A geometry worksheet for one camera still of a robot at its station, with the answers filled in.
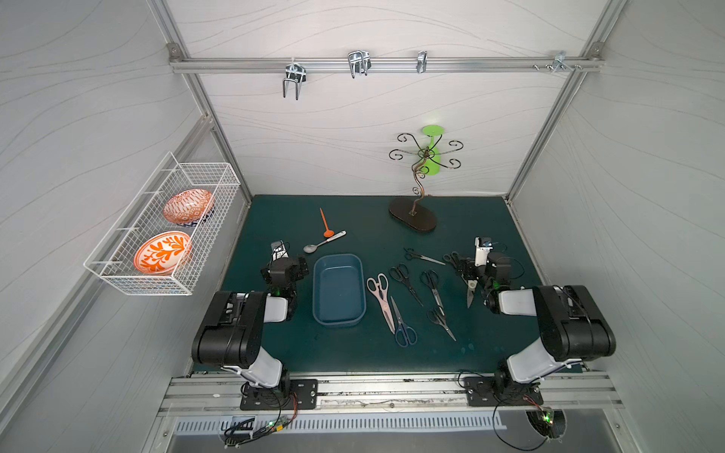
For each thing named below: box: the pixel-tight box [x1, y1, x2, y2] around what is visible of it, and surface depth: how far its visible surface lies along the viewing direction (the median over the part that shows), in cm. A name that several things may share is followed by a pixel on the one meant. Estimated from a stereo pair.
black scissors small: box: [426, 305, 457, 342], surface depth 89 cm
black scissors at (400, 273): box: [388, 263, 424, 308], surface depth 100 cm
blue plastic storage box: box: [311, 252, 367, 329], surface depth 94 cm
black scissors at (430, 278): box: [420, 269, 446, 317], surface depth 98 cm
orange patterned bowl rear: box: [162, 188, 216, 227], surface depth 73 cm
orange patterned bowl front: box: [134, 230, 194, 276], surface depth 64 cm
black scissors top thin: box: [403, 247, 447, 267], surface depth 104 cm
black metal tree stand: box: [388, 133, 464, 233], surface depth 107 cm
